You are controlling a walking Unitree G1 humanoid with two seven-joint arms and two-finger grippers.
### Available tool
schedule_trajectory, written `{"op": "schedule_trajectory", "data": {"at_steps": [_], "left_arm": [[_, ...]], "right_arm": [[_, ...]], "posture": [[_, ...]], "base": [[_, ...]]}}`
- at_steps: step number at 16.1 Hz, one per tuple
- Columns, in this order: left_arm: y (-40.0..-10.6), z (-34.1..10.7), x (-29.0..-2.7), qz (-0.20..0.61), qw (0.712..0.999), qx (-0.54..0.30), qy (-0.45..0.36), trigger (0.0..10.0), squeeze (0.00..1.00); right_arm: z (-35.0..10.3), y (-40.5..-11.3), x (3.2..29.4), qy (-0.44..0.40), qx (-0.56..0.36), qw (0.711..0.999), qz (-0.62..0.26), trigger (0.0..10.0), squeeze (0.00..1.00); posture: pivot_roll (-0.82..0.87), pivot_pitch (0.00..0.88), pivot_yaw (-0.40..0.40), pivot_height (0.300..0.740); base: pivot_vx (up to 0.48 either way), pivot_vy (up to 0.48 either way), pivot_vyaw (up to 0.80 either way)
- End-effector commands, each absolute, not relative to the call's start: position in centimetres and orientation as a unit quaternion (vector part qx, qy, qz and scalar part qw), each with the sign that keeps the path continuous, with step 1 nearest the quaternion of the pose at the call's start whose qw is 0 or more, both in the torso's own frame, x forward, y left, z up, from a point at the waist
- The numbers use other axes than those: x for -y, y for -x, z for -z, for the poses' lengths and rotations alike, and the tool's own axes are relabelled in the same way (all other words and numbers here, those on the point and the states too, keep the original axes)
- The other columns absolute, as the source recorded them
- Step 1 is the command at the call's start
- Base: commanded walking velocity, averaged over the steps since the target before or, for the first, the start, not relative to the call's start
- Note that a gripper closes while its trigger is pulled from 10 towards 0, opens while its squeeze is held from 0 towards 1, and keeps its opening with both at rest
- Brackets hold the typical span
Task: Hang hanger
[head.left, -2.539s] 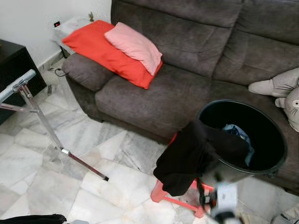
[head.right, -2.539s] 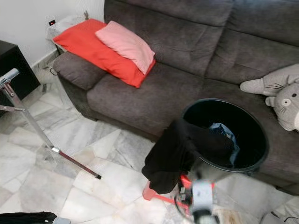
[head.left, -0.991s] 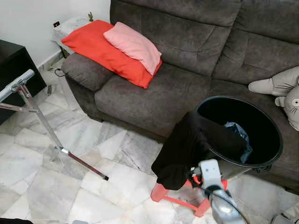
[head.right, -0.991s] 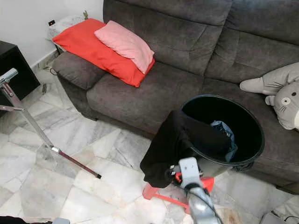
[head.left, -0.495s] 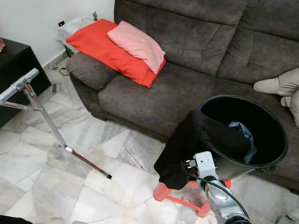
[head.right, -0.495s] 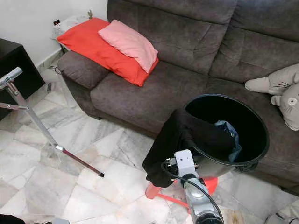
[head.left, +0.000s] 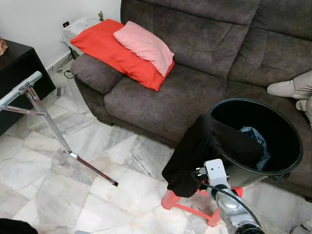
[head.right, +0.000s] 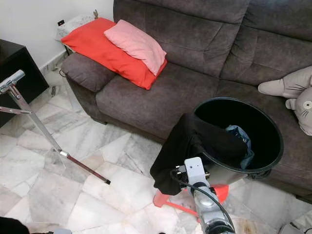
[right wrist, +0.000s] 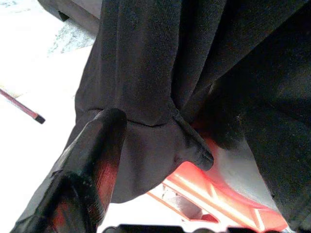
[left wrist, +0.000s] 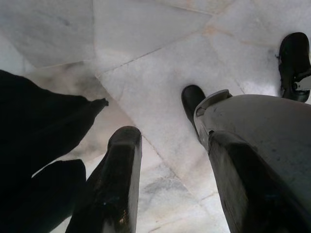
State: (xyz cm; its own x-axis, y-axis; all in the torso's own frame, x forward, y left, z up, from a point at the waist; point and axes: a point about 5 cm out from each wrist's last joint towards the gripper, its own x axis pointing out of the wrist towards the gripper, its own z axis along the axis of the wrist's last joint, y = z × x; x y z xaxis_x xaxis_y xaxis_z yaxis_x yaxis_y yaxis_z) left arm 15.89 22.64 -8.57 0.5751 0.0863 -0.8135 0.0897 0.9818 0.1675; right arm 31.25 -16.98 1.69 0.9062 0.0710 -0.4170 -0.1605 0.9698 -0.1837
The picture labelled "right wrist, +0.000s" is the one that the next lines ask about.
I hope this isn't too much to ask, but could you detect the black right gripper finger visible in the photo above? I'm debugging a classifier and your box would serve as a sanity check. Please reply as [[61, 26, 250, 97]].
[[36, 108, 128, 233]]

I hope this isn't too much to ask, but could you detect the black shirt with red trim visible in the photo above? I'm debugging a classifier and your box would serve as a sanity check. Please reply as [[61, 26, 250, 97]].
[[9, 0, 311, 233]]

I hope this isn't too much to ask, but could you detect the dark red rod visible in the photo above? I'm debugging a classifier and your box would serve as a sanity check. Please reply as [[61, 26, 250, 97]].
[[0, 88, 46, 125]]

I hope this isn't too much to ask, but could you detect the red plastic stool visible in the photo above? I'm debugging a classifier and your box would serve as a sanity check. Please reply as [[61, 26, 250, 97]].
[[145, 135, 291, 231]]

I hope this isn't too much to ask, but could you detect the brown fabric sofa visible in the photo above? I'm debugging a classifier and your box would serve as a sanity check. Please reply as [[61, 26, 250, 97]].
[[37, 0, 103, 33]]

